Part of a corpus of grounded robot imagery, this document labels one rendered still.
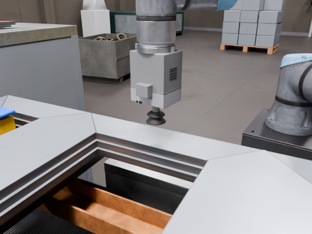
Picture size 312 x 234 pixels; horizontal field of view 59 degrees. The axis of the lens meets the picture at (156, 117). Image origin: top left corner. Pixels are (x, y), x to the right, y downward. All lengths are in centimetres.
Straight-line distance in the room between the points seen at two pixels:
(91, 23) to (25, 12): 187
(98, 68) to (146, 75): 368
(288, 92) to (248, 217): 54
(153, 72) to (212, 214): 27
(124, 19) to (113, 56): 564
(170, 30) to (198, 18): 1229
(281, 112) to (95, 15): 829
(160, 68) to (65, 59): 73
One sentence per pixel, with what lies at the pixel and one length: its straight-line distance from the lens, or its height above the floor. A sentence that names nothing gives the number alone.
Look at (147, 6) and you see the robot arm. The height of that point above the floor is 113.
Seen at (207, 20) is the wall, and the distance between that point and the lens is 1264.
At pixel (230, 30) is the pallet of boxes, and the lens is 742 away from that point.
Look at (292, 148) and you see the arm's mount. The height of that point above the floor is 76.
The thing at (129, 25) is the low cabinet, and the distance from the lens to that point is 950.
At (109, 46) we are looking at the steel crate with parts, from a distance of 403.
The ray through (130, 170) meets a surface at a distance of 83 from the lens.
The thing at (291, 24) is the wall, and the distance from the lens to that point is 1175.
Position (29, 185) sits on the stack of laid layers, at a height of 84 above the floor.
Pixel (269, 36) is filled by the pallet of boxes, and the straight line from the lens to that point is 720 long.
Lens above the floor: 114
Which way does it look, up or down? 23 degrees down
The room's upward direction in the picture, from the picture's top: straight up
